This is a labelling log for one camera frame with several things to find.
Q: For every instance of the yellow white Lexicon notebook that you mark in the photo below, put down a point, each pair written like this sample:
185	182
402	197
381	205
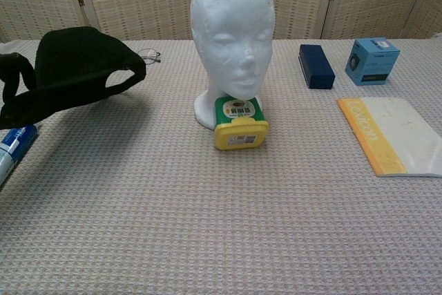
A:
397	132

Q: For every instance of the woven folding screen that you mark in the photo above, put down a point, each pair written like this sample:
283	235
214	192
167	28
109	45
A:
138	1

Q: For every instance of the woven checked tablecloth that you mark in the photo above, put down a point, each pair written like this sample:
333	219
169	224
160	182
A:
172	212

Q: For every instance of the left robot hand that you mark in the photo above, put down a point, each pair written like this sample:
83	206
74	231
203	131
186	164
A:
26	74

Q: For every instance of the green yellow-lidded container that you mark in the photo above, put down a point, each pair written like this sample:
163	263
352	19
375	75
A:
240	129

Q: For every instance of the white foam mannequin head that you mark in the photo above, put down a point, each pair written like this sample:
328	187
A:
231	32

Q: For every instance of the black cap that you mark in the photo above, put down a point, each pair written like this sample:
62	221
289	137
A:
76	63

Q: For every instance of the thin-framed eyeglasses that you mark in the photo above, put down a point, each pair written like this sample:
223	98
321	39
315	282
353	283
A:
152	57

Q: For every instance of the blue white toothpaste tube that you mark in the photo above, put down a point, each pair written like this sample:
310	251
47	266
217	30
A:
15	146

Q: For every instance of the navy glasses case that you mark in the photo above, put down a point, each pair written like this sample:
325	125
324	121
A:
317	67

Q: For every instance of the light blue cube box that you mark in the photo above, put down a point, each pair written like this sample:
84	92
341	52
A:
373	63

